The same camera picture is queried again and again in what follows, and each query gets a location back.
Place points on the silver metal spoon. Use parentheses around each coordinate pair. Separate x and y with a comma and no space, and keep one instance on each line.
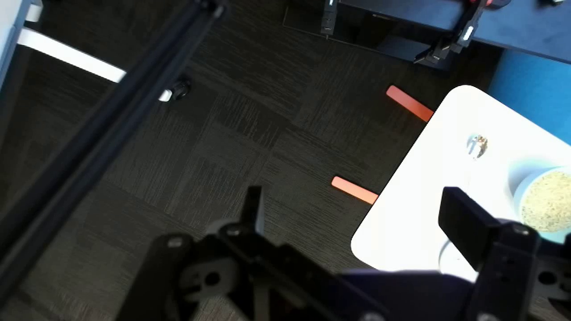
(475,146)

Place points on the white whiteboard stand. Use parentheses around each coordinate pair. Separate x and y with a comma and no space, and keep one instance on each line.
(15,14)

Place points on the glass pot lid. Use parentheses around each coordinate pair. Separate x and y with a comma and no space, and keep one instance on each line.
(452,262)

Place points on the black tripod pole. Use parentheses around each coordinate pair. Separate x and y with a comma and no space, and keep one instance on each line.
(37,216)

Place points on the blue sofa near robot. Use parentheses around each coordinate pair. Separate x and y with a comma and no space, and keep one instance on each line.
(538,89)

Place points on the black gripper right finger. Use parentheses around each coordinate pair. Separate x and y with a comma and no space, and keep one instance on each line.
(470,226)

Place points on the white side table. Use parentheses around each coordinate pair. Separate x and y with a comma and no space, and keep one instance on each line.
(401,232)

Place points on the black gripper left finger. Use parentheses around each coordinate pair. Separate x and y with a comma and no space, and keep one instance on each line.
(252,209)

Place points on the light blue bowl of rice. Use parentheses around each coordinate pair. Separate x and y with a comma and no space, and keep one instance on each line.
(543,201)

